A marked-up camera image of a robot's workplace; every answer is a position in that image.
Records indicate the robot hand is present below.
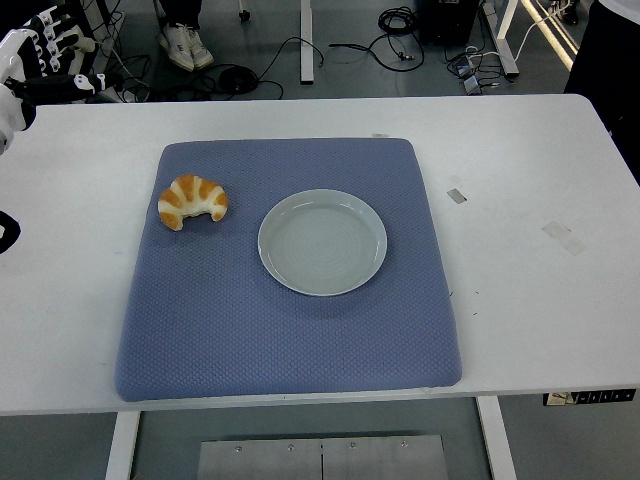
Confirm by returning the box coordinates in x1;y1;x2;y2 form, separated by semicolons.
0;7;124;156

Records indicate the croissant bread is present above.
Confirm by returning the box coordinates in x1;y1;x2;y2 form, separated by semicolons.
157;173;230;232

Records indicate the grey-white round plate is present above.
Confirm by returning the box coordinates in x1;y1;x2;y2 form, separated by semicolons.
257;188;389;298

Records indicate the grey metal plate with screws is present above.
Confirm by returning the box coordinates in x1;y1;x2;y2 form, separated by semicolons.
196;433;448;480

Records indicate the white office chair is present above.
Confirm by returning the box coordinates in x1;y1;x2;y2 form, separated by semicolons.
74;0;126;104

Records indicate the person's foot in white shoe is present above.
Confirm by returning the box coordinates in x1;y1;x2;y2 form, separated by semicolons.
157;22;196;72
187;29;215;70

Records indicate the person's leg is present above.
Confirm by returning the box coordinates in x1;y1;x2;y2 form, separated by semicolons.
152;0;204;26

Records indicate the white background desk leg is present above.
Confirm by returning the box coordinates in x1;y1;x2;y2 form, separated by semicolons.
487;0;522;78
299;0;315;84

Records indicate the blue quilted mat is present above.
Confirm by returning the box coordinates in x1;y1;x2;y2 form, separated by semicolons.
113;136;462;404

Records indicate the white table leg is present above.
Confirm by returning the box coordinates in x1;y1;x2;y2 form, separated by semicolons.
475;397;519;480
103;410;142;480

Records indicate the black equipment box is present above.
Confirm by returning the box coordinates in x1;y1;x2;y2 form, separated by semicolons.
417;0;479;46

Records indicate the clear tape strip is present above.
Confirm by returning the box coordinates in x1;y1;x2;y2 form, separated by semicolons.
541;220;587;257

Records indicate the person in black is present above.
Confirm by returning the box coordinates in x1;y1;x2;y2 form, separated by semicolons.
563;0;640;176

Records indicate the table control panel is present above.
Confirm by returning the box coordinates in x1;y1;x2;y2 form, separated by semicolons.
543;388;637;407

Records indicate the black round cable bundle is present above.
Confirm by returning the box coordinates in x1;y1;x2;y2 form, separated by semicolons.
217;64;259;94

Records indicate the thin black cable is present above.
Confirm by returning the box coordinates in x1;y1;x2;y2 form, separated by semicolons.
254;36;325;99

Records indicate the black coiled cable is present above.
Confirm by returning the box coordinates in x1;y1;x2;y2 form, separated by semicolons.
328;5;426;71

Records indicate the white cable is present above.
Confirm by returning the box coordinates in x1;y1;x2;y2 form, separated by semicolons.
513;7;554;57

